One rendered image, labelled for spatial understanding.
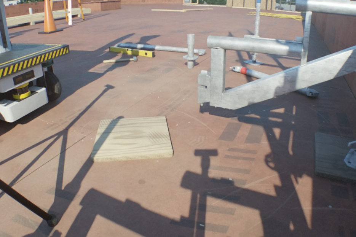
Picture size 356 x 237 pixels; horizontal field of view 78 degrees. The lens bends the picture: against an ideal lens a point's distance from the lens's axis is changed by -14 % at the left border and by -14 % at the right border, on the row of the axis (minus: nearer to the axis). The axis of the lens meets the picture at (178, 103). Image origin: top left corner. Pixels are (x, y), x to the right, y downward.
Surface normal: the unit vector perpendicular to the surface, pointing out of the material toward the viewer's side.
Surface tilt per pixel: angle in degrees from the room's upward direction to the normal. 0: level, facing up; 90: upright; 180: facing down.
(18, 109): 90
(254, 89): 90
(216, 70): 90
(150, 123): 0
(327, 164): 0
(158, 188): 0
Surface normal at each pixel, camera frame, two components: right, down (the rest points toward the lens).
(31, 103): 0.95, 0.13
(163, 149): 0.00, -0.91
